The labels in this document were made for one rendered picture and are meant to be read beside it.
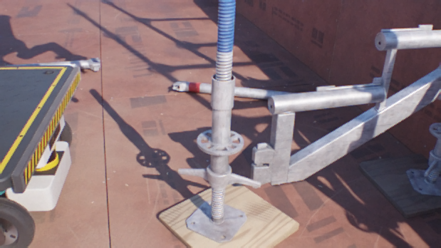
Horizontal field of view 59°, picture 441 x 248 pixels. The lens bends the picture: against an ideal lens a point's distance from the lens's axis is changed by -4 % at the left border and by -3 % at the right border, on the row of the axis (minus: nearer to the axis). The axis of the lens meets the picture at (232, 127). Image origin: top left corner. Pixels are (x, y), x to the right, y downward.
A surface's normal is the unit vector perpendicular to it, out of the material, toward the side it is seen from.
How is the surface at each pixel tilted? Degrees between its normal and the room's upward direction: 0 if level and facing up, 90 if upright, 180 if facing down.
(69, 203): 0
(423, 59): 90
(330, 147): 90
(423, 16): 90
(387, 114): 90
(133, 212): 0
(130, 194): 0
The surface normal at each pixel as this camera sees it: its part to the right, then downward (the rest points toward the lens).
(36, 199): 0.13, 0.49
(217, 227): 0.05, -0.87
